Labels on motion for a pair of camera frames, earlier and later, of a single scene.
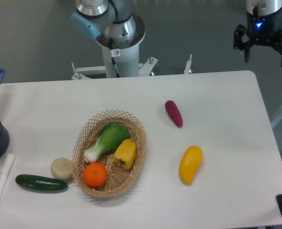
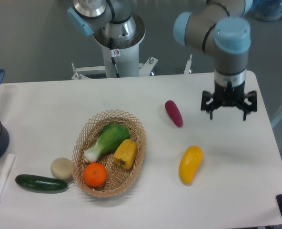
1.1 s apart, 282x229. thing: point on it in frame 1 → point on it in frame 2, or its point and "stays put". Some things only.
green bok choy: x=111 y=135 stays put
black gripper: x=267 y=30 → x=229 y=96
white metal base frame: x=79 y=71 stays put
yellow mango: x=190 y=163 stays put
